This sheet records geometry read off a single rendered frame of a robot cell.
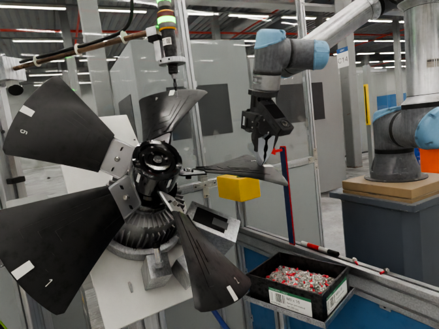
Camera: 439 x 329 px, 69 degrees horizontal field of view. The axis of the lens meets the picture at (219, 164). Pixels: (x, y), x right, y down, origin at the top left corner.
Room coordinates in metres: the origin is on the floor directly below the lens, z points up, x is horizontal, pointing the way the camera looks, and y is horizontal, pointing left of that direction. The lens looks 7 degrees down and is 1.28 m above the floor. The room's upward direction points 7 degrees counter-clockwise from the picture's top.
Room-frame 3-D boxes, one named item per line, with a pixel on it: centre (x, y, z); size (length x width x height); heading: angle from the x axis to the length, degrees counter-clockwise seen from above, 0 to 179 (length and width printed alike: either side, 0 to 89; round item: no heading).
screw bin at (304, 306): (0.81, -0.17, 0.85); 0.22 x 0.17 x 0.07; 46
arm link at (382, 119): (1.05, -0.58, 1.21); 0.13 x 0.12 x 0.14; 8
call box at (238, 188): (1.29, -0.06, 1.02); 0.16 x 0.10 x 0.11; 32
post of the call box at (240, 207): (1.29, -0.06, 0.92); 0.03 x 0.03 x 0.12; 32
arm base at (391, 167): (1.06, -0.58, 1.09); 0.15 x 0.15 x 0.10
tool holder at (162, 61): (0.85, 0.10, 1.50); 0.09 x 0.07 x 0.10; 67
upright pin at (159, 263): (0.77, 0.18, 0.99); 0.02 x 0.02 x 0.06
